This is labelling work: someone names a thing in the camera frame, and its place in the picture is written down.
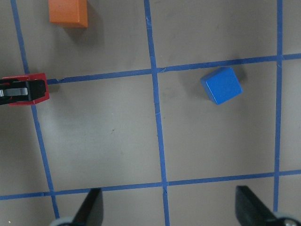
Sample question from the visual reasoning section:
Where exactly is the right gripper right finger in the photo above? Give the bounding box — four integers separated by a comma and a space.
235, 186, 281, 226

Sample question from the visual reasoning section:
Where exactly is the blue wooden block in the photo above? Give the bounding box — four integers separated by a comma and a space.
200, 67, 243, 105

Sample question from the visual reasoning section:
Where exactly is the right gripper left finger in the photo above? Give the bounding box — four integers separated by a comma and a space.
71, 188, 103, 226

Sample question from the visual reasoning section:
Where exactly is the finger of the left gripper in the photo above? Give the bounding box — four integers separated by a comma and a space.
0, 79, 46, 104

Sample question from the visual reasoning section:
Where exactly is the red wooden block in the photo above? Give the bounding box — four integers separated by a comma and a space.
1, 73, 49, 106

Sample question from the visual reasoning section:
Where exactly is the orange wooden block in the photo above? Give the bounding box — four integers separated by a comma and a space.
48, 0, 88, 28

